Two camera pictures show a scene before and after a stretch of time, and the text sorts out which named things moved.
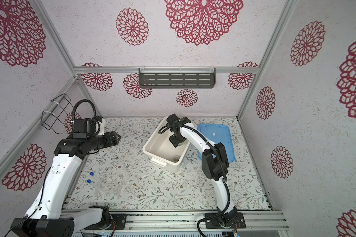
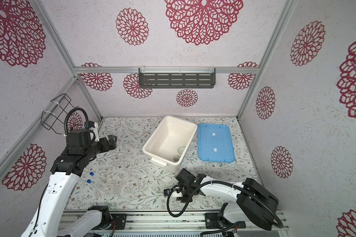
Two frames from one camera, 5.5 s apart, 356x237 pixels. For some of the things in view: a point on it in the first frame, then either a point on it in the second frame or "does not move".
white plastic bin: [161, 150] does not move
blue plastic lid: [216, 134] does not move
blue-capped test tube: [89, 181] does not move
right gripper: [174, 141] to [186, 199]
